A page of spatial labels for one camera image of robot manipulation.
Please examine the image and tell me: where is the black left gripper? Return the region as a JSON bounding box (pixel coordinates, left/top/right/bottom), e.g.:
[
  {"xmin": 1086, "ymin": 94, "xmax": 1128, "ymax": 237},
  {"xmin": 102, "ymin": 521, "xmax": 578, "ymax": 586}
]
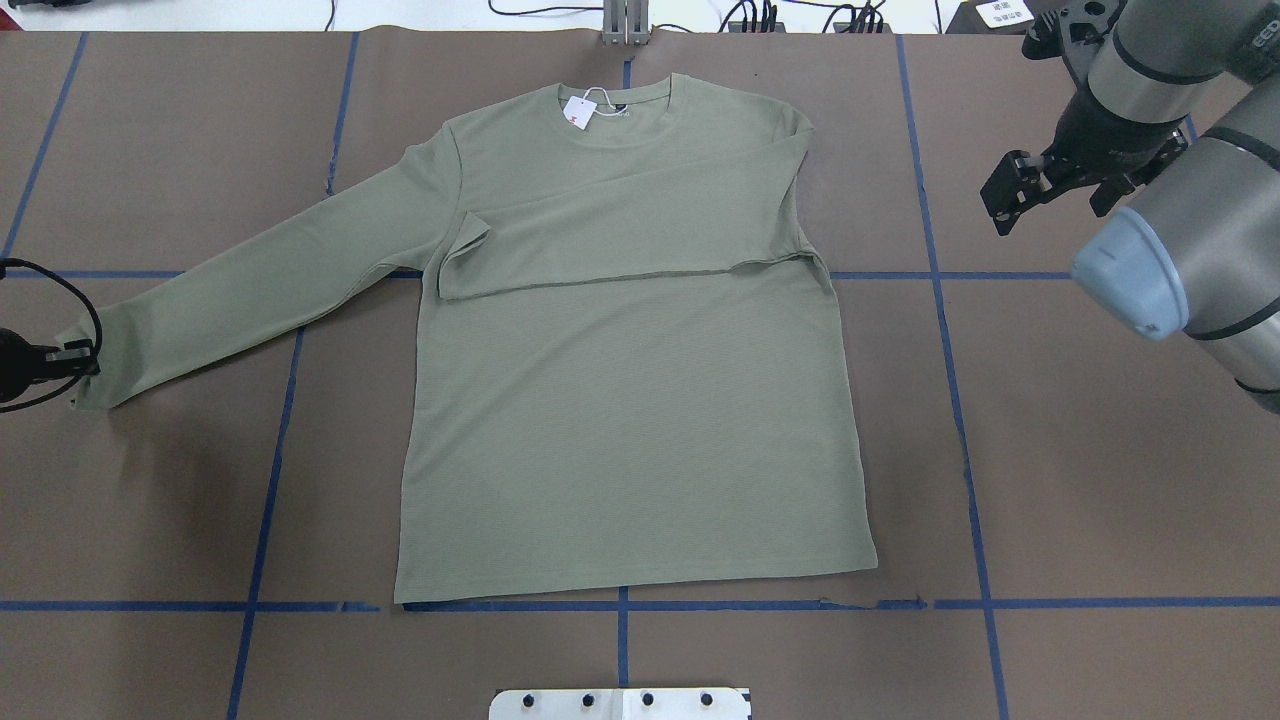
[{"xmin": 1, "ymin": 328, "xmax": 100, "ymax": 404}]

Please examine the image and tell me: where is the white hang tag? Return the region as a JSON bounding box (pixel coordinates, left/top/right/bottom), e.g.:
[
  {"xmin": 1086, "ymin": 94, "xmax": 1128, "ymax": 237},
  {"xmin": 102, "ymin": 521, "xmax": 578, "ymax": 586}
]
[{"xmin": 562, "ymin": 96, "xmax": 598, "ymax": 131}]

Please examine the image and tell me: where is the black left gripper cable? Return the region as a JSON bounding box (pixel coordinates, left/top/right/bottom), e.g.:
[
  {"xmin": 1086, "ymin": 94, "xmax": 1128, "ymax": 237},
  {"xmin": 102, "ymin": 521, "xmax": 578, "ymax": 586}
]
[{"xmin": 0, "ymin": 258, "xmax": 105, "ymax": 413}]

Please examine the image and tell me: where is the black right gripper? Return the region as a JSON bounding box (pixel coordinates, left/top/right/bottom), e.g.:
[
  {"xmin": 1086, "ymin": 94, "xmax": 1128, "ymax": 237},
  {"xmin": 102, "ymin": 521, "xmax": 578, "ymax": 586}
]
[{"xmin": 980, "ymin": 95, "xmax": 1189, "ymax": 237}]

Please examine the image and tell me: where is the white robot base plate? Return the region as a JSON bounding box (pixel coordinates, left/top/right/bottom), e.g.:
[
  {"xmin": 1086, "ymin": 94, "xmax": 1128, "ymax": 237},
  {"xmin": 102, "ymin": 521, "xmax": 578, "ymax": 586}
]
[{"xmin": 488, "ymin": 687, "xmax": 753, "ymax": 719}]

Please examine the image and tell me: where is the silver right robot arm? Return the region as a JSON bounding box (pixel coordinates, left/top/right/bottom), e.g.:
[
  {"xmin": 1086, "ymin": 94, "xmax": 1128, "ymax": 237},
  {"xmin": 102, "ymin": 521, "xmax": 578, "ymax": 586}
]
[{"xmin": 980, "ymin": 1, "xmax": 1279, "ymax": 413}]

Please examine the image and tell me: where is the olive green long-sleeve shirt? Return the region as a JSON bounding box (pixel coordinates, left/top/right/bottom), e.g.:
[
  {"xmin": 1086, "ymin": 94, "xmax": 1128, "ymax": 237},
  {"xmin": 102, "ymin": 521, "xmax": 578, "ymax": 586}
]
[{"xmin": 72, "ymin": 73, "xmax": 878, "ymax": 603}]

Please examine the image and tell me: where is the grey aluminium post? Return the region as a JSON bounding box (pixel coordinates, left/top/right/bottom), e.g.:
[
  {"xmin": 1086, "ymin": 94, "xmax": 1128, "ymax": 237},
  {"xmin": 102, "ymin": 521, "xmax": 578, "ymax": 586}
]
[{"xmin": 602, "ymin": 0, "xmax": 652, "ymax": 47}]

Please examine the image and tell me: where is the black box with label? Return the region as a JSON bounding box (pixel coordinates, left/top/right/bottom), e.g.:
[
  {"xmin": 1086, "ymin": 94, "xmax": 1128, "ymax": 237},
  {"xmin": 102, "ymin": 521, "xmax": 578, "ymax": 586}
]
[{"xmin": 943, "ymin": 1, "xmax": 1037, "ymax": 35}]

